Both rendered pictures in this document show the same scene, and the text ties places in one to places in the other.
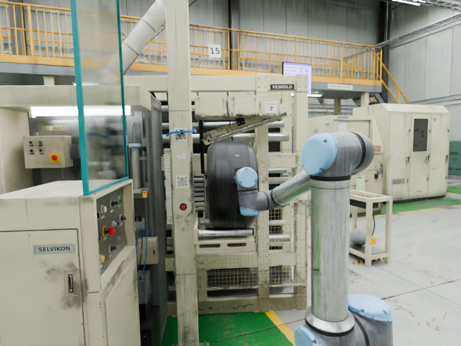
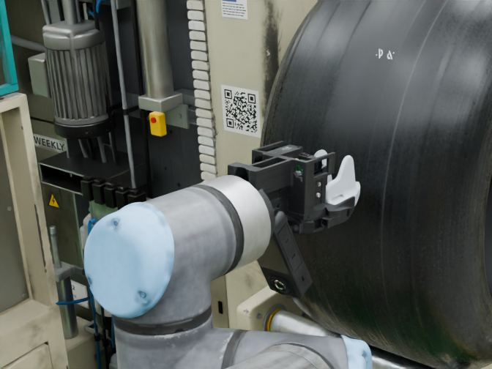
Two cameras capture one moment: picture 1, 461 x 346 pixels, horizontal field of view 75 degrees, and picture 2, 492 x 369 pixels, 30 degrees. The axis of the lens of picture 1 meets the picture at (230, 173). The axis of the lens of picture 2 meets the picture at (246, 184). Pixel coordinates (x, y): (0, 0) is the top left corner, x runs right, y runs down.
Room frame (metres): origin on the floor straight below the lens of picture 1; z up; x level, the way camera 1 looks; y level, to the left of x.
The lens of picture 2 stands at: (0.90, -0.65, 1.66)
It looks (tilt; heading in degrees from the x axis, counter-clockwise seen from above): 23 degrees down; 45
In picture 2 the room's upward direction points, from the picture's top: 4 degrees counter-clockwise
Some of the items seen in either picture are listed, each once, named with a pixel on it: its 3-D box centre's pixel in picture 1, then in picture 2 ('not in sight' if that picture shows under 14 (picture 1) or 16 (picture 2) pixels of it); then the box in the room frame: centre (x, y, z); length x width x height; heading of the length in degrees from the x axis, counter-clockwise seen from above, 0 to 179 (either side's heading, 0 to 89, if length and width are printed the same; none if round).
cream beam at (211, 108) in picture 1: (237, 108); not in sight; (2.27, -0.06, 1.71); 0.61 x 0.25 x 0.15; 94
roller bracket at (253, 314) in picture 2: (197, 227); (319, 283); (1.95, 0.23, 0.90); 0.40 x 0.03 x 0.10; 4
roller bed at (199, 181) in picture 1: (193, 195); not in sight; (2.33, 0.30, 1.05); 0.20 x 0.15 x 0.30; 94
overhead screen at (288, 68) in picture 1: (296, 78); not in sight; (5.58, -1.23, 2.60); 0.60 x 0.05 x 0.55; 110
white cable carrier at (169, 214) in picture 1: (169, 186); (215, 114); (1.89, 0.39, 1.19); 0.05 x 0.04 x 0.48; 4
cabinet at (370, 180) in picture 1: (355, 182); not in sight; (6.01, -2.51, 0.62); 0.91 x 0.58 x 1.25; 110
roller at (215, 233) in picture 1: (225, 233); (366, 356); (1.82, 0.04, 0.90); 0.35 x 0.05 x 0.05; 94
